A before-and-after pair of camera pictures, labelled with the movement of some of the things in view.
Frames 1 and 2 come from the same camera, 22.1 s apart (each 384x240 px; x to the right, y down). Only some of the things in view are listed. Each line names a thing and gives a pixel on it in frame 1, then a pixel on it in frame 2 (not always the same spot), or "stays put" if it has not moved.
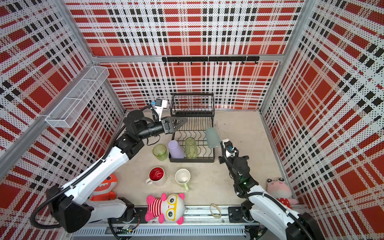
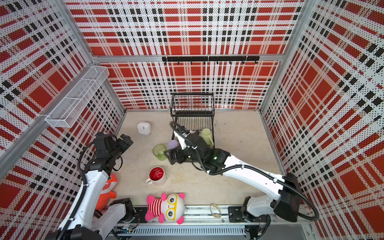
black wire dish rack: x=189 y=142 stays put
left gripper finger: x=176 y=122 → x=127 y=139
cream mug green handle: x=182 y=176 → x=206 y=136
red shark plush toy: x=105 y=193 stays put
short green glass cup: x=160 y=151 stays put
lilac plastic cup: x=176 y=151 stays put
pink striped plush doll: x=169 y=208 stays put
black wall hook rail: x=229 y=59 stays put
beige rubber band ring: x=216 y=216 stays put
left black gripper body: x=157 y=128 → x=120 y=147
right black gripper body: x=231 y=160 → x=183 y=156
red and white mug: x=157 y=176 stays put
